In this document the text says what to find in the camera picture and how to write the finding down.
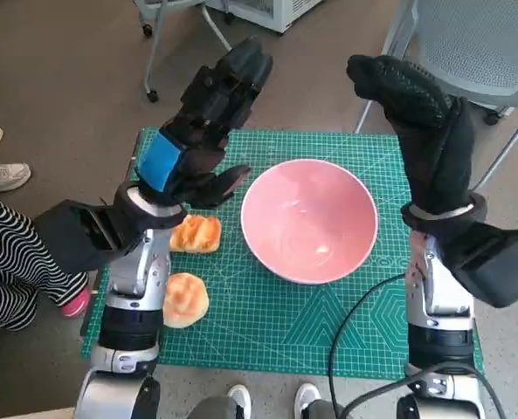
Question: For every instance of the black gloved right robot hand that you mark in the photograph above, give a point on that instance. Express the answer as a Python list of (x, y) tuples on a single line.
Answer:
[(433, 144)]

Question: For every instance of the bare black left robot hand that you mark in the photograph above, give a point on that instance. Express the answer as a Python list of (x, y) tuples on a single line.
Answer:
[(206, 118)]

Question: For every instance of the oblong toy bread loaf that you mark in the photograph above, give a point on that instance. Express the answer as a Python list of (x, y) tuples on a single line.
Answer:
[(197, 233)]

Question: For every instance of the pink bowl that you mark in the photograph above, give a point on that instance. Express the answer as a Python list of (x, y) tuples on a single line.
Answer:
[(311, 218)]

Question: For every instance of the round toy bread bun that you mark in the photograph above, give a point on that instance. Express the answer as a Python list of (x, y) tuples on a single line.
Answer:
[(186, 301)]

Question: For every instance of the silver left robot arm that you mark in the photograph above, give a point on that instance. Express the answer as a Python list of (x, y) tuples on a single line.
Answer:
[(132, 270)]

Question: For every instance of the grey mesh chair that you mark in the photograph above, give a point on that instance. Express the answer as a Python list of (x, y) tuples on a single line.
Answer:
[(472, 43)]

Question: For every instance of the white appliance with vent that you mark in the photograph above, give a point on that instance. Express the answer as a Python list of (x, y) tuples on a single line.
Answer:
[(280, 13)]

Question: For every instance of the green cutting mat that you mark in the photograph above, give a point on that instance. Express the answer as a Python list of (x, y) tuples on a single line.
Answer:
[(241, 314)]

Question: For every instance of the person's pink shoe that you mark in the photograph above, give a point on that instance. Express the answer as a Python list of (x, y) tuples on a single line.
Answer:
[(75, 305)]

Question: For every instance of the person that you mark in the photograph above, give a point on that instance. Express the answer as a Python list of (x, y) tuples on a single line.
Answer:
[(14, 262)]

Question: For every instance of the white foot tip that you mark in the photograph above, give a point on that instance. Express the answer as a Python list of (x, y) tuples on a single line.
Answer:
[(239, 399), (306, 397)]

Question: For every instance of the dark grey leg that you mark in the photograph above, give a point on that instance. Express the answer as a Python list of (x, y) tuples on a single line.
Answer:
[(212, 408), (324, 410)]

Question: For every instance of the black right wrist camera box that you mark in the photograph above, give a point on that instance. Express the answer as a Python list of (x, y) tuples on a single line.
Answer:
[(494, 262)]

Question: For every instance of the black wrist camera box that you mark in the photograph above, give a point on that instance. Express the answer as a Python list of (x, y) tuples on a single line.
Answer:
[(71, 235), (494, 262)]

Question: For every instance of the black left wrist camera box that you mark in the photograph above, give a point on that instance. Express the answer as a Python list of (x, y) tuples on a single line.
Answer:
[(71, 235)]

